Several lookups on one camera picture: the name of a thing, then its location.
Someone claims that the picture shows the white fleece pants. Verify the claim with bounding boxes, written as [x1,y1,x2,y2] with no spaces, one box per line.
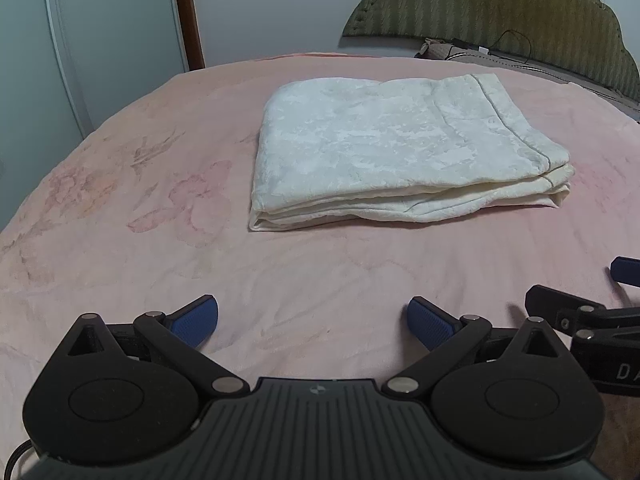
[250,74,574,232]

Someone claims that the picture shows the pink floral bed blanket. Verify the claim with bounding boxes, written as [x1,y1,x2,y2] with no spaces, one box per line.
[1,55,639,479]

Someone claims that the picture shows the green upholstered headboard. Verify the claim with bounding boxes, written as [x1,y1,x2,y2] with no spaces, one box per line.
[343,0,639,100]

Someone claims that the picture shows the beige patterned pillow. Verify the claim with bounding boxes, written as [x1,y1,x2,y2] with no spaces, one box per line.
[414,38,639,122]

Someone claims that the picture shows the white sliding wardrobe door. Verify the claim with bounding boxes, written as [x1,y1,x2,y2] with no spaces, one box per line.
[1,0,188,223]

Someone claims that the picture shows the black charging cable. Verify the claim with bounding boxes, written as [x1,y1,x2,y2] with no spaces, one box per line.
[451,28,534,64]

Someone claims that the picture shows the brown wooden wardrobe frame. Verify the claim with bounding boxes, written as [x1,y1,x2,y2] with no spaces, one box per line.
[176,0,205,70]

